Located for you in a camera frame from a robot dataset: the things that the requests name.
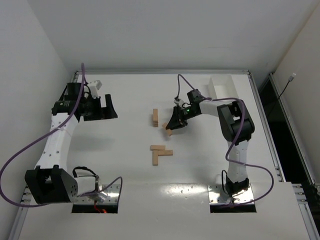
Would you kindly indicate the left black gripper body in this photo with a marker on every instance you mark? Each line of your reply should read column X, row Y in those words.
column 94, row 108

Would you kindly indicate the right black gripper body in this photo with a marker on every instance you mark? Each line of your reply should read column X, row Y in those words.
column 180, row 117

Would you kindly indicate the wood block eight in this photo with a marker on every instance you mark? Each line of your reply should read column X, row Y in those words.
column 168, row 131

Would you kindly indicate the wood block four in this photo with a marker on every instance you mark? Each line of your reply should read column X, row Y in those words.
column 155, row 115

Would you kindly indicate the wood block five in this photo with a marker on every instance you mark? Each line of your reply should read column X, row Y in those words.
column 168, row 152

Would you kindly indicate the wood block seven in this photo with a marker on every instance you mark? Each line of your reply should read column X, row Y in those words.
column 157, row 147

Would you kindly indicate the white rectangular box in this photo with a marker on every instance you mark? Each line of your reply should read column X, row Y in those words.
column 222, row 86

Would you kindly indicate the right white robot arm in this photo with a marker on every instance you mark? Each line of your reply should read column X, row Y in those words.
column 236, row 126

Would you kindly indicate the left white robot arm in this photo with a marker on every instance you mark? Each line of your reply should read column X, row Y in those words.
column 49, row 182

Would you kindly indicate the wood block six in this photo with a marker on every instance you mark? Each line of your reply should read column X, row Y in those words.
column 155, row 157

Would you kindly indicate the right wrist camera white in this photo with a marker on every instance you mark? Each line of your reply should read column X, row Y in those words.
column 178, row 101

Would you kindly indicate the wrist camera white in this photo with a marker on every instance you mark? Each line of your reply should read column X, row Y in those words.
column 178, row 101
column 93, row 87

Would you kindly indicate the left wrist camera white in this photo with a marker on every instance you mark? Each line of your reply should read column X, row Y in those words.
column 93, row 87

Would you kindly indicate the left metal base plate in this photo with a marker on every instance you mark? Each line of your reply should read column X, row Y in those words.
column 108, row 197

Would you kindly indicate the metal base plate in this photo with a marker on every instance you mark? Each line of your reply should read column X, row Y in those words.
column 217, row 197
column 108, row 197

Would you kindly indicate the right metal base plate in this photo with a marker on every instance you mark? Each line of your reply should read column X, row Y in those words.
column 217, row 197

